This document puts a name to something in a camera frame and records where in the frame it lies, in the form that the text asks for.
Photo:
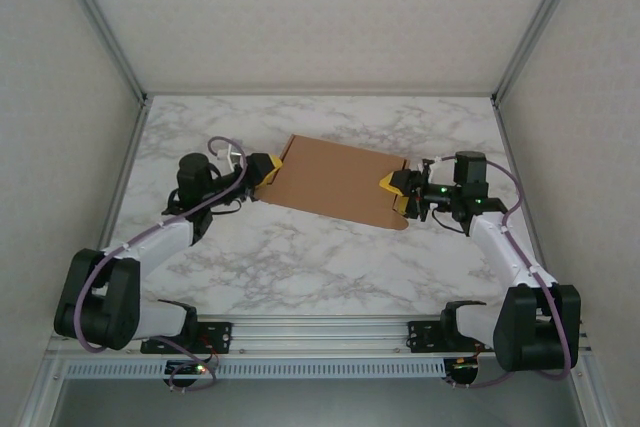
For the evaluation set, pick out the aluminium lower frame post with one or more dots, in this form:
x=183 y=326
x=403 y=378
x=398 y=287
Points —
x=595 y=397
x=35 y=397

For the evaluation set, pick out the small controller board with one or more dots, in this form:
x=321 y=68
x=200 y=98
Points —
x=462 y=364
x=187 y=369

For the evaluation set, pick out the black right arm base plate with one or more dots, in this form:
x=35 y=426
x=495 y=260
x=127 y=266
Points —
x=425 y=334

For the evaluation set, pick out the brown cardboard box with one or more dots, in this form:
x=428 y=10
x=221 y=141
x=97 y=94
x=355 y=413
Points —
x=335 y=177

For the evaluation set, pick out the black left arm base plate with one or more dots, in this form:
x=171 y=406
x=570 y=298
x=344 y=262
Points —
x=215 y=334

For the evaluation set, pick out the aluminium mounting rail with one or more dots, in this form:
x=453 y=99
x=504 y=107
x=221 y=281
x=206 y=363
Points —
x=320 y=334

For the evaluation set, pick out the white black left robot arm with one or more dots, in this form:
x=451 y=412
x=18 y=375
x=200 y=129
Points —
x=160 y=242

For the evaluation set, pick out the aluminium table side rail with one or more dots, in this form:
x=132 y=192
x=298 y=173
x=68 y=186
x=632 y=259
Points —
x=506 y=134
x=123 y=177

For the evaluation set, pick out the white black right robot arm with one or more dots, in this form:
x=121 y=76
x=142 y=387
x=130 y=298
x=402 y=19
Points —
x=500 y=247

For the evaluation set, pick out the aluminium frame post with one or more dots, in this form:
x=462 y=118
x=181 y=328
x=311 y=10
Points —
x=35 y=397
x=100 y=22
x=539 y=22
x=595 y=397

